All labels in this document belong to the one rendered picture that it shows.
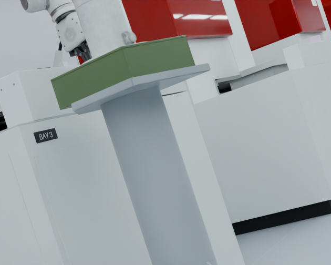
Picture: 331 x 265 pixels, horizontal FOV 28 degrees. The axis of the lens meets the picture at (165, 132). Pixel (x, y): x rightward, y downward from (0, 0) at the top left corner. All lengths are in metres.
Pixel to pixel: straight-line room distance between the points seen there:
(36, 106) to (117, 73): 0.33
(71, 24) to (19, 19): 3.20
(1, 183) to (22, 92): 0.25
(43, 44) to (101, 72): 3.84
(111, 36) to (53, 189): 0.43
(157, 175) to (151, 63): 0.27
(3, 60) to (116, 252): 3.27
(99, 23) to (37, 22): 3.81
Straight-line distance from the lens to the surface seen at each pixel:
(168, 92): 2.39
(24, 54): 5.21
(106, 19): 1.68
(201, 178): 2.41
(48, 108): 1.83
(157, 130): 1.64
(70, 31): 2.14
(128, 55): 1.55
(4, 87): 1.82
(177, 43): 1.70
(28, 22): 5.39
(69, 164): 1.83
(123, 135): 1.64
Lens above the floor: 0.66
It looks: 1 degrees up
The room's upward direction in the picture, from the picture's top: 18 degrees counter-clockwise
